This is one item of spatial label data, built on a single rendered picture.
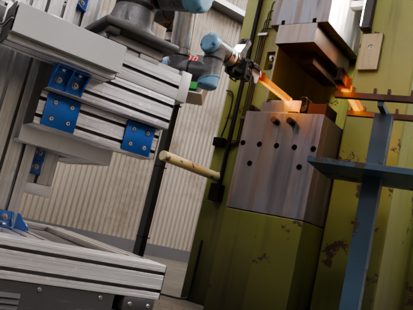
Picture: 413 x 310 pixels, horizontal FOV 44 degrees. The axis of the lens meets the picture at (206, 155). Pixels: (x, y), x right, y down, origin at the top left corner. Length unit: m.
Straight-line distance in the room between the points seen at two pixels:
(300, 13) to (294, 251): 1.10
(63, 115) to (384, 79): 1.46
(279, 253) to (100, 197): 3.18
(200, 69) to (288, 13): 0.82
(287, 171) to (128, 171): 3.19
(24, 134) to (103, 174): 3.65
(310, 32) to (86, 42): 1.38
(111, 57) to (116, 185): 3.91
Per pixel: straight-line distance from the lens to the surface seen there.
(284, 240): 2.11
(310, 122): 2.18
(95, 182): 5.05
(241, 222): 2.22
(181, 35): 1.87
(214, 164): 2.61
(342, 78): 1.77
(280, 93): 2.26
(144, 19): 1.48
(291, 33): 2.47
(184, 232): 5.55
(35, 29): 1.23
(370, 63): 2.39
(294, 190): 2.13
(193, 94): 2.43
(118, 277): 1.31
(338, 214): 2.26
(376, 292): 2.19
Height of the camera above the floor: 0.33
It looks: 9 degrees up
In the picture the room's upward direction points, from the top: 13 degrees clockwise
